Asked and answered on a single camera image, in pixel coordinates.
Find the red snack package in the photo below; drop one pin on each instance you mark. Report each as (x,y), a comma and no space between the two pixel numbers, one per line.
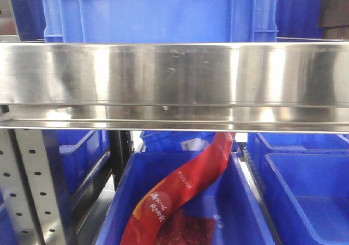
(180,186)

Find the blue bin lower right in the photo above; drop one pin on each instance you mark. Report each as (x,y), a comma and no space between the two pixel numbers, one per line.
(304,181)

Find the dark blue crate upper left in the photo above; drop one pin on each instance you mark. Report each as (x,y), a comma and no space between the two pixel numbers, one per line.
(29,18)

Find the perforated steel shelf post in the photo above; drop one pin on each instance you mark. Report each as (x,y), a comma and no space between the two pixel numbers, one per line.
(36,206)

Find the blue bin behind centre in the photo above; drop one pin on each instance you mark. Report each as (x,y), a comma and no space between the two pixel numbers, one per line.
(176,140)

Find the dark blue crate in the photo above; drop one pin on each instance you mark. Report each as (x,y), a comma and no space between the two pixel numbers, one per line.
(29,18)
(298,18)

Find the dark blue crate upper right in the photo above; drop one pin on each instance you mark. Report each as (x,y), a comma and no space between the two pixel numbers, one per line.
(298,18)

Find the blue bin lower left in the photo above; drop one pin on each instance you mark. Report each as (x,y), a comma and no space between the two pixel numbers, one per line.
(80,150)

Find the large blue crate on shelf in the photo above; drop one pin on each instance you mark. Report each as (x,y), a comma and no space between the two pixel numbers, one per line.
(159,21)

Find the blue bin lower centre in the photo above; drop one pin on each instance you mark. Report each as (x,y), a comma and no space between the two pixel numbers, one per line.
(229,201)

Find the blue bin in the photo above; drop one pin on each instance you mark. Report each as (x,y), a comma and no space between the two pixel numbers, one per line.
(80,150)
(176,140)
(229,201)
(304,181)

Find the stainless steel shelf rail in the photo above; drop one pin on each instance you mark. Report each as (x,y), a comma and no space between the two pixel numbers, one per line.
(241,87)

